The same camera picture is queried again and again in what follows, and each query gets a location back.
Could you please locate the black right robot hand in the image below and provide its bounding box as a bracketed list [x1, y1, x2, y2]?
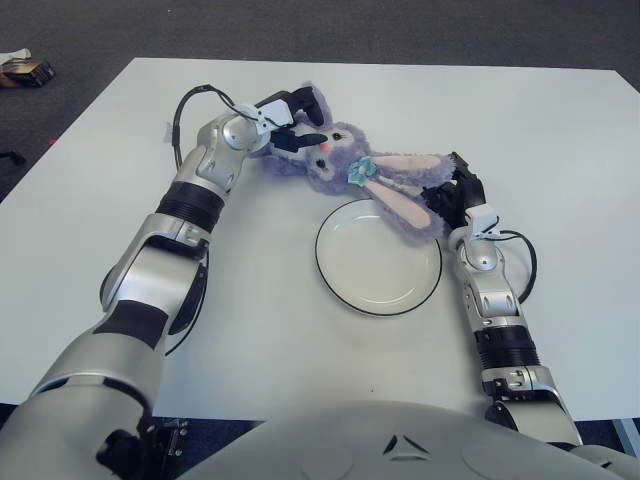
[421, 151, 486, 229]

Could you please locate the purple plush bunny doll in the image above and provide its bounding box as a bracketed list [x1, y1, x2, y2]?
[262, 82, 456, 249]

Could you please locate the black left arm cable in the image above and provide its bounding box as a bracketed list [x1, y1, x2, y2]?
[162, 83, 241, 356]

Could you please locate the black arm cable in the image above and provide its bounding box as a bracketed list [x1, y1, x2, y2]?
[162, 83, 241, 356]
[499, 229, 539, 304]

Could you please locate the white table leg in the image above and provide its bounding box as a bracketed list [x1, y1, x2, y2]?
[612, 417, 640, 454]

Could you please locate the black brown box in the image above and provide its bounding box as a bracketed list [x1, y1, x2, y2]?
[0, 57, 55, 89]

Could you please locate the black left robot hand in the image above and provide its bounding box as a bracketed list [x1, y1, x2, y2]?
[254, 85, 329, 154]

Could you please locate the black metal bracket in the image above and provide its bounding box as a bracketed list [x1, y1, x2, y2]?
[162, 418, 190, 457]

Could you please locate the white plate black rim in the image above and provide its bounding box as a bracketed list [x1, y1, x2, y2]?
[314, 198, 444, 317]

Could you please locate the grey robot torso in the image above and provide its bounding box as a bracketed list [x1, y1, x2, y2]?
[149, 397, 601, 480]

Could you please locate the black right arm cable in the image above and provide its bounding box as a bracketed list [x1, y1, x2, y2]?
[499, 229, 539, 304]

